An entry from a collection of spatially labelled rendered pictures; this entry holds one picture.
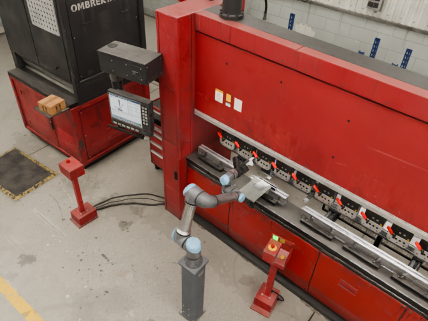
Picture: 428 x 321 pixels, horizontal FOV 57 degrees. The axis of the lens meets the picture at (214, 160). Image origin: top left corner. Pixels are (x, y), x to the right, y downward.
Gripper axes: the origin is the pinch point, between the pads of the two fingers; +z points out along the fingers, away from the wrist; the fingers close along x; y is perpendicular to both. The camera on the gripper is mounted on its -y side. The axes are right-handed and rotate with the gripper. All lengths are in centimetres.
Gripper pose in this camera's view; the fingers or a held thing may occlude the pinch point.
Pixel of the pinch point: (248, 159)
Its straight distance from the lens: 332.9
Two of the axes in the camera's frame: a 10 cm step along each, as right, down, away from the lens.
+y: 5.4, 8.4, 0.3
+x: 5.1, -3.0, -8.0
